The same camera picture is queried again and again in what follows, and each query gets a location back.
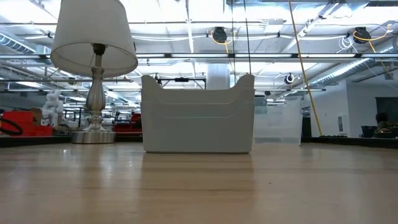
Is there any red cart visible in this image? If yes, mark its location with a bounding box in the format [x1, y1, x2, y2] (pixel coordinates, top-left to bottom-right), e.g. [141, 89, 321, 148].
[113, 113, 143, 134]

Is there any white shade table lamp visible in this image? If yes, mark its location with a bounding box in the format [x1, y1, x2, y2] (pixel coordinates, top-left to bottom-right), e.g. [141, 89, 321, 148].
[50, 0, 139, 145]

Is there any cardboard box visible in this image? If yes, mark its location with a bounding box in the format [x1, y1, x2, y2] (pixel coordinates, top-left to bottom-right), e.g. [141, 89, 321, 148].
[30, 107, 44, 126]

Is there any black bin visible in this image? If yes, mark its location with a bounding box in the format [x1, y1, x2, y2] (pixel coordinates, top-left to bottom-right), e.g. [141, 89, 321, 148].
[360, 125, 377, 139]

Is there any red crate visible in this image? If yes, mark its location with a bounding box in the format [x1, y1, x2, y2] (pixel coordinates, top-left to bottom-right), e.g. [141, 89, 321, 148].
[0, 110, 54, 138]

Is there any long ceiling light bar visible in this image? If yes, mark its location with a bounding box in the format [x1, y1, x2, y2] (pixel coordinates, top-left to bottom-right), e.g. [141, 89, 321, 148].
[0, 53, 398, 60]

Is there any person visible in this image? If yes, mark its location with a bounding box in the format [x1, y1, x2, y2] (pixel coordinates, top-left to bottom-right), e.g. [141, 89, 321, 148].
[374, 111, 394, 132]

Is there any black ceiling cord reel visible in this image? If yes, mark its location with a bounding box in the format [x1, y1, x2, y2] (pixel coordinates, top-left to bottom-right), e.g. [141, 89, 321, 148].
[353, 26, 371, 45]
[211, 26, 229, 45]

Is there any black hanging cable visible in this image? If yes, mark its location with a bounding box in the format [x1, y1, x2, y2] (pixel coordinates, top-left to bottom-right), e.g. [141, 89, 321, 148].
[243, 0, 252, 76]
[231, 0, 236, 85]

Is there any long yellow hanging cable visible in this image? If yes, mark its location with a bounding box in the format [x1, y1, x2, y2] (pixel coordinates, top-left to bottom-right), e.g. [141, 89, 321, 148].
[288, 0, 325, 138]

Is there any black aluminium table frame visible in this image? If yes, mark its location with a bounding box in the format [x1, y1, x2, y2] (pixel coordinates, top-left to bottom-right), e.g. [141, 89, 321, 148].
[0, 136, 398, 148]

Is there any black hose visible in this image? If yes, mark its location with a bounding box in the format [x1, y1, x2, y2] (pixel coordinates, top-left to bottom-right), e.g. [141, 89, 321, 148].
[0, 117, 24, 136]

